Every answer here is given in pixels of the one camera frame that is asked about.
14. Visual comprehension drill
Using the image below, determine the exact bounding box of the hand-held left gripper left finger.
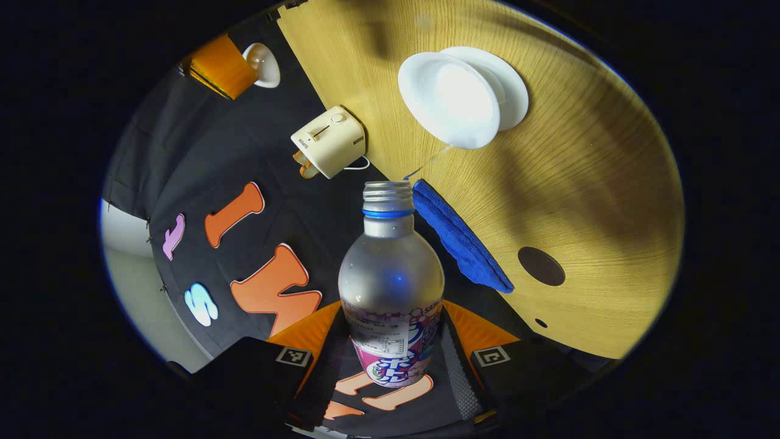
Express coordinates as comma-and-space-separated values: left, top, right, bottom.
189, 300, 352, 429

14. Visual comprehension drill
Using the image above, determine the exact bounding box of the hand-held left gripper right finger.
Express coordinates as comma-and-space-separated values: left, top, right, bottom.
439, 300, 610, 429

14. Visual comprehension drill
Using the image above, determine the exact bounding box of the silver water bottle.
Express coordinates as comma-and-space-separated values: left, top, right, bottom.
338, 180, 445, 388

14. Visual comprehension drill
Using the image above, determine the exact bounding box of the dark round coaster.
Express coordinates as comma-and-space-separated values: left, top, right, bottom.
517, 246, 566, 287

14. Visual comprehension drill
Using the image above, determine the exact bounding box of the black backdrop cloth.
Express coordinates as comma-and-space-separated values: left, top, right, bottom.
104, 6, 519, 437

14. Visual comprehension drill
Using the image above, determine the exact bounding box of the bread slice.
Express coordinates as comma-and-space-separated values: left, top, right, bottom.
292, 151, 321, 179

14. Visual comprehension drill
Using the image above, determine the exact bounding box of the cream toaster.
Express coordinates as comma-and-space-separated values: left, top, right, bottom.
291, 105, 367, 180

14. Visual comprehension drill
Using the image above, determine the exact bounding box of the blue cloth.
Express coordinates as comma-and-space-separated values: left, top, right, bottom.
413, 179, 516, 294

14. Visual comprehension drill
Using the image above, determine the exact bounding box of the white saucer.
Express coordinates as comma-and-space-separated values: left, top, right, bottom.
440, 46, 530, 132

